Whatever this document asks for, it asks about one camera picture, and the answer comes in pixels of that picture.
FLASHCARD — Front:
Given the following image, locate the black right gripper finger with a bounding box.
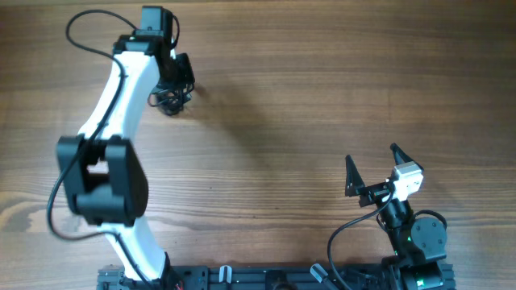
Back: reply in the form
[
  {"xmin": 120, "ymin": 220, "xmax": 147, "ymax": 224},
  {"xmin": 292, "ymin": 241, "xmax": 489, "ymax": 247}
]
[
  {"xmin": 390, "ymin": 143, "xmax": 423, "ymax": 169},
  {"xmin": 345, "ymin": 155, "xmax": 365, "ymax": 197}
]

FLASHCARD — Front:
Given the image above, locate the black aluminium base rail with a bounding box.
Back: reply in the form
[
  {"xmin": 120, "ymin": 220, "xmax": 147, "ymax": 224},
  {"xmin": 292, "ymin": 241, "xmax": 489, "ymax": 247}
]
[{"xmin": 96, "ymin": 263, "xmax": 456, "ymax": 290}]

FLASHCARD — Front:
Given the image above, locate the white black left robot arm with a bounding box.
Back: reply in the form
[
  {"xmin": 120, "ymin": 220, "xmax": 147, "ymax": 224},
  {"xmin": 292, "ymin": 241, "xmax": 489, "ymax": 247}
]
[{"xmin": 47, "ymin": 6, "xmax": 195, "ymax": 289}]

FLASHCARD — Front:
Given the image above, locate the black cable bundle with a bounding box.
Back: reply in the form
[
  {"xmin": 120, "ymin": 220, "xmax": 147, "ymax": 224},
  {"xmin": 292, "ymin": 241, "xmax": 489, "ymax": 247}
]
[{"xmin": 147, "ymin": 82, "xmax": 197, "ymax": 117}]

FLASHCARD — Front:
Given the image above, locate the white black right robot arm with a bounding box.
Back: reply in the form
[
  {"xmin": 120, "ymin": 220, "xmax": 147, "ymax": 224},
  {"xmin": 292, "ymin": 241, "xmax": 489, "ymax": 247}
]
[{"xmin": 345, "ymin": 143, "xmax": 447, "ymax": 289}]

